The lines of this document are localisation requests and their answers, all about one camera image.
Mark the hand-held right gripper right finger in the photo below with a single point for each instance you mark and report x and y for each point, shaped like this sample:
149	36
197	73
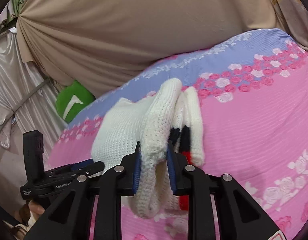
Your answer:
171	171

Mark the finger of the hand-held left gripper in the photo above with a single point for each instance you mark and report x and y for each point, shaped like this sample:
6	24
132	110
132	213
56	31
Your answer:
80	163
92	168

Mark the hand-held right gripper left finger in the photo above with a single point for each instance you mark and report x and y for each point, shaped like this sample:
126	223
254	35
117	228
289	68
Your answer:
136	171

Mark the white red black knit sweater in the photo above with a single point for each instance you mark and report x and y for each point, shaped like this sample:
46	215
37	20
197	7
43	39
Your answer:
124	135

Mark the person's left hand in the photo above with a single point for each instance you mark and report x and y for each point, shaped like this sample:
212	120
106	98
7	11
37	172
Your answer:
36	208

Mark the green plush pillow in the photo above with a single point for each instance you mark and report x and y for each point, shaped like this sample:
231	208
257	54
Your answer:
68	102

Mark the silver satin curtain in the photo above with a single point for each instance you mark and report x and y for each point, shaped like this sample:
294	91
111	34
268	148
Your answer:
16	80

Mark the pink floral bed sheet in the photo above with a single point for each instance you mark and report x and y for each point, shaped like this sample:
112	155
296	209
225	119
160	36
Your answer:
244	130

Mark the beige curtain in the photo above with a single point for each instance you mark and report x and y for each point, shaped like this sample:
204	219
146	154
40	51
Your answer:
134	30

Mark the pale floral hanging cloth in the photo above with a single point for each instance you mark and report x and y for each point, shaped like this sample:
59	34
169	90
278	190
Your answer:
291	7

